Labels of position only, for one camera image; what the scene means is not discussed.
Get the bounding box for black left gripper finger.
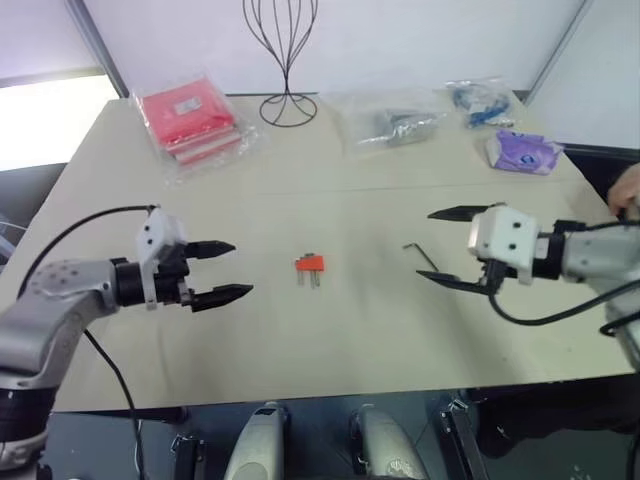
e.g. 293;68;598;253
190;283;255;314
186;239;238;261

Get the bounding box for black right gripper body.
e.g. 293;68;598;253
476;258;517;297

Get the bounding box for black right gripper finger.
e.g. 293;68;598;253
415;269;497;295
426;202;507;223

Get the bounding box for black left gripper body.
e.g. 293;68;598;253
154;241;197;309

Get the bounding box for black allen key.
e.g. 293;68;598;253
403;242;441;274

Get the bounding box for red block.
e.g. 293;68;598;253
293;253;327;276

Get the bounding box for person's bare hand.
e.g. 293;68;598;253
606;161;640;214

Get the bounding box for purple white packet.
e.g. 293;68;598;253
484;128;566;177

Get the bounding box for grey parts in plastic bag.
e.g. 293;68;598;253
343;91;447;160

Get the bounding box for blue parts in plastic bag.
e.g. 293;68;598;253
445;76;517;131

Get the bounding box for red packets in plastic bag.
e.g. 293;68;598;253
130;73;262;189

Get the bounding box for silver rounded robot leg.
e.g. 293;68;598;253
223;399;292;480
348;403;427;480

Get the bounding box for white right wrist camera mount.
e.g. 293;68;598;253
466;205;544;287

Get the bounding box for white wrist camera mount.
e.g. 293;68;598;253
135;206;189;312
466;205;544;287

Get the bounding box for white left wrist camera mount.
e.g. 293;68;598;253
135;206;189;312

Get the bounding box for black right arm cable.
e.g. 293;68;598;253
487;206;640;339

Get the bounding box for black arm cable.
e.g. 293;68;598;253
17;202;162;480
487;206;640;339

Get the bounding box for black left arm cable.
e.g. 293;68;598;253
17;202;162;480

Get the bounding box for black metal bracket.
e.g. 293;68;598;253
171;433;207;480
438;397;487;480

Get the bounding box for black wire stand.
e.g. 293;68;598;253
242;0;320;128

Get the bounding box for grey partition post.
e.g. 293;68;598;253
66;0;130;99
523;0;602;107

